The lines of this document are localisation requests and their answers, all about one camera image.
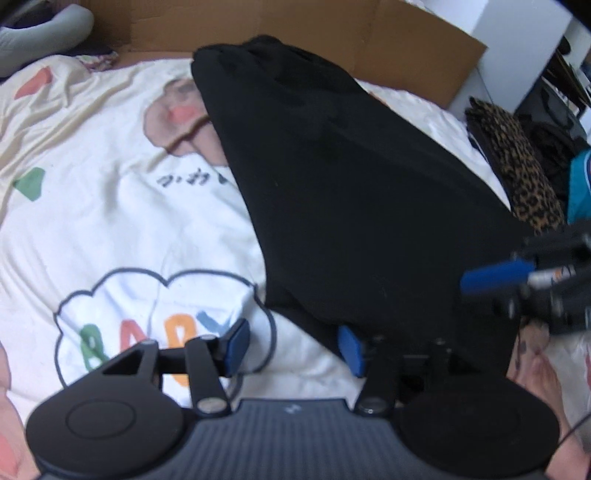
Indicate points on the grey curved pillow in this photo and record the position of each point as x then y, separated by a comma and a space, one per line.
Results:
64, 31

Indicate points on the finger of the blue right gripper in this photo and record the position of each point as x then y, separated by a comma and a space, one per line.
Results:
491, 277

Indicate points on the leopard print cloth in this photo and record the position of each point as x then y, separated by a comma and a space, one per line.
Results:
512, 157

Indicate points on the cream cartoon bed sheet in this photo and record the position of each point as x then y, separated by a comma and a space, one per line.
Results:
108, 240

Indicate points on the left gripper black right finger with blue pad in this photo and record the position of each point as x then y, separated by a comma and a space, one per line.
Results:
393, 377

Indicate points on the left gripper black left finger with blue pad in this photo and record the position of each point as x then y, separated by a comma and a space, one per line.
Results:
204, 360

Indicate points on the teal cartoon bag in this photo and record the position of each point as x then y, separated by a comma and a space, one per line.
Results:
579, 198

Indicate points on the brown cardboard sheet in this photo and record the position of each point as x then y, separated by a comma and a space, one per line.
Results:
388, 43

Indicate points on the person's right hand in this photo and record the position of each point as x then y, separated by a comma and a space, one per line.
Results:
531, 369

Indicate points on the black jacket patterned lining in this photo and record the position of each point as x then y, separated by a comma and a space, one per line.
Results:
363, 219

